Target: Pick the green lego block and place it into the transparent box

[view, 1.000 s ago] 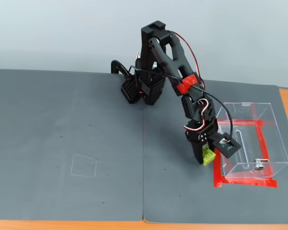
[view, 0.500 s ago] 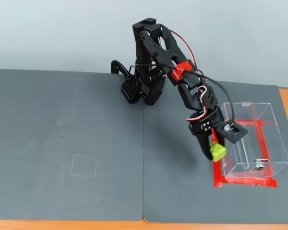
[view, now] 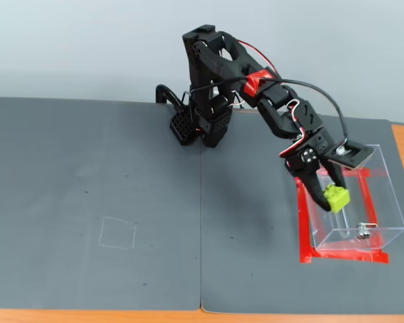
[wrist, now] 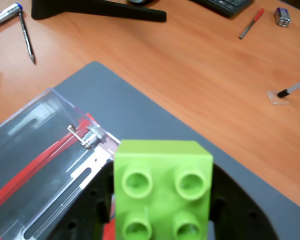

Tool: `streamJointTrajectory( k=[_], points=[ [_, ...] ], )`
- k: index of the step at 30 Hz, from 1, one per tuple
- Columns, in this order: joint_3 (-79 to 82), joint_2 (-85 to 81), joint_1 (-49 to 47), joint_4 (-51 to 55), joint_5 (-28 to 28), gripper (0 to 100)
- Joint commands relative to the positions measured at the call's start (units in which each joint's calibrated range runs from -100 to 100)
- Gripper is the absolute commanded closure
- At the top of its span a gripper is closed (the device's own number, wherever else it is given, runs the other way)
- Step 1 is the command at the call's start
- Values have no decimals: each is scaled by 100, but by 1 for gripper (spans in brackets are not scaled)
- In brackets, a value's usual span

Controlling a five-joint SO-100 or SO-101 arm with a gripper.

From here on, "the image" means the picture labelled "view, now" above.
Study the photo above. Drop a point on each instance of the black table clamp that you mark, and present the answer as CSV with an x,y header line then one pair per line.
x,y
158,94

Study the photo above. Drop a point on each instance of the green lego block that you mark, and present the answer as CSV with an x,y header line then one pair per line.
x,y
338,200

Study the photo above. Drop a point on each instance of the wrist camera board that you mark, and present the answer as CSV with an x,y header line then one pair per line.
x,y
357,156

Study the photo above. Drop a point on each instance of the red tape wrap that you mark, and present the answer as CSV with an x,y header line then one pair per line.
x,y
256,84

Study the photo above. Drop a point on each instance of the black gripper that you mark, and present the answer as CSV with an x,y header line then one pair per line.
x,y
314,161

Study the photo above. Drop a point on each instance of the red tape strip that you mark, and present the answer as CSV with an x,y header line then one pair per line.
x,y
303,228
363,173
350,257
373,218

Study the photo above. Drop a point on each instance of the gray table mat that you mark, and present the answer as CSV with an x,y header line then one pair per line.
x,y
256,286
70,168

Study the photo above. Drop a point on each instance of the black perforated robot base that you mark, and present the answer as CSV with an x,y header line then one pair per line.
x,y
219,131

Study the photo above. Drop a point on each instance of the transparent acrylic box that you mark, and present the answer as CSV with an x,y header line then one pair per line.
x,y
373,208

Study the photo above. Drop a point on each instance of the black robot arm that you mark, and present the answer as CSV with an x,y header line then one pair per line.
x,y
229,64

